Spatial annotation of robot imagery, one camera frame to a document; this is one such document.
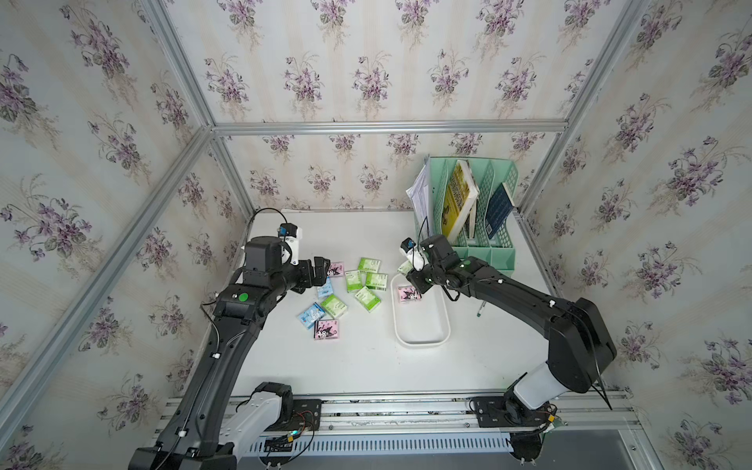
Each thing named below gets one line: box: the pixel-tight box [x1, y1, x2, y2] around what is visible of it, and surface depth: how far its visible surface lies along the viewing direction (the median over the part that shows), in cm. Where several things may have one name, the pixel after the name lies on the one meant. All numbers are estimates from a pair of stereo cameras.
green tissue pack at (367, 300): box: [354, 285, 382, 314], surface depth 95 cm
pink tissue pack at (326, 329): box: [314, 319, 339, 340], surface depth 88 cm
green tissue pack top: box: [357, 257, 382, 274], surface depth 103 cm
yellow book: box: [441, 159, 480, 243], surface depth 100 cm
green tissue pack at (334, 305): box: [321, 293, 348, 318], surface depth 92 cm
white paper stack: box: [405, 156, 430, 236], surface depth 90 cm
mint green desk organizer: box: [414, 156, 519, 278], surface depth 105 cm
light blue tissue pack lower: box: [297, 301, 327, 330], surface depth 90 cm
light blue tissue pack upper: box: [317, 276, 334, 298], surface depth 95 cm
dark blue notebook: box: [485, 182, 515, 240], surface depth 107 cm
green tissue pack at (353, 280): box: [344, 270, 364, 293], surface depth 98 cm
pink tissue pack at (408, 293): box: [397, 285, 423, 302], surface depth 95 cm
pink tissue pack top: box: [327, 261, 345, 278], surface depth 100 cm
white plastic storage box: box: [390, 272, 452, 348], surface depth 90 cm
